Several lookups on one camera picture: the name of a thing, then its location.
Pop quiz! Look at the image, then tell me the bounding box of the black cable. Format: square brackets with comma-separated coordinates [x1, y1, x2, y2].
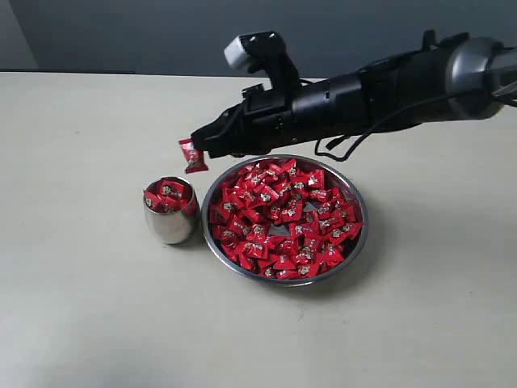
[313, 80, 517, 162]

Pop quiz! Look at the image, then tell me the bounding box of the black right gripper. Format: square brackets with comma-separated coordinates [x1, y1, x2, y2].
[191, 50, 446, 158]

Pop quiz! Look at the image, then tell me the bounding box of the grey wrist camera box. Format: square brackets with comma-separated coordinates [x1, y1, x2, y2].
[223, 31, 285, 70]

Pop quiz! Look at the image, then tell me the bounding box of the round metal bowl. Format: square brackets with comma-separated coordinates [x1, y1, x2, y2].
[201, 154, 369, 287]

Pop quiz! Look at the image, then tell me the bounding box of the stainless steel cup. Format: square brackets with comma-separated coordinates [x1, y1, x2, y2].
[142, 176, 200, 245]

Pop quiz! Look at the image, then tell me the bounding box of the pile of red wrapped candies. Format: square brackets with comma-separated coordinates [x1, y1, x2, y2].
[208, 155, 364, 280]

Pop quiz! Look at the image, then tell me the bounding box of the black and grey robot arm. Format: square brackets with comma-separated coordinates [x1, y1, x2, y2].
[191, 30, 516, 158]

